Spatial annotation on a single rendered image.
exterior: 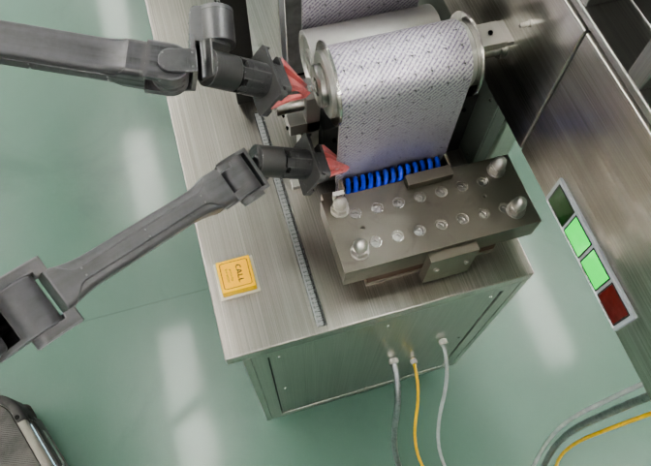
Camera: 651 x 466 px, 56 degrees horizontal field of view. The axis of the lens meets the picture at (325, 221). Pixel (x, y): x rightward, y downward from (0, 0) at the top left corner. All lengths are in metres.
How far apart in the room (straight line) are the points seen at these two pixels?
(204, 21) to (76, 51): 0.19
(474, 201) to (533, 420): 1.14
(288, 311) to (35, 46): 0.66
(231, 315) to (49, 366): 1.16
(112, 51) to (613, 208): 0.76
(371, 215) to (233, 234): 0.31
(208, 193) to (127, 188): 1.52
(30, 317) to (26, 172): 1.80
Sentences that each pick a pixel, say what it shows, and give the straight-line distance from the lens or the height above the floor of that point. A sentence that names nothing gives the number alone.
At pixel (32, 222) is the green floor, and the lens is 2.55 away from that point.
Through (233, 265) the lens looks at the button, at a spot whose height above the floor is 0.92.
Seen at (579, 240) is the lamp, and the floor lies 1.19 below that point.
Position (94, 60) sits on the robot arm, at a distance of 0.96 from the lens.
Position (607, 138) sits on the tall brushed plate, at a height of 1.36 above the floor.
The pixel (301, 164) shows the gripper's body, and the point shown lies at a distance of 1.10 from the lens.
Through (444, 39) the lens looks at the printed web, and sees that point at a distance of 1.07.
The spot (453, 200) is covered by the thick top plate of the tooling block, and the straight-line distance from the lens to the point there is 1.23.
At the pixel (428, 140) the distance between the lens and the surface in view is 1.21.
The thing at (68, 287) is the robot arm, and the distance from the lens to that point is 0.91.
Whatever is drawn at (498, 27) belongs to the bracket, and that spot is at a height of 1.29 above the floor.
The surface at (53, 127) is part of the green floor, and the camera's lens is 2.76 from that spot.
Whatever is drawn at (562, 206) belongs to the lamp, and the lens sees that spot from 1.09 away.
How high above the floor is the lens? 2.08
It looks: 63 degrees down
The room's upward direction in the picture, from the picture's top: 3 degrees clockwise
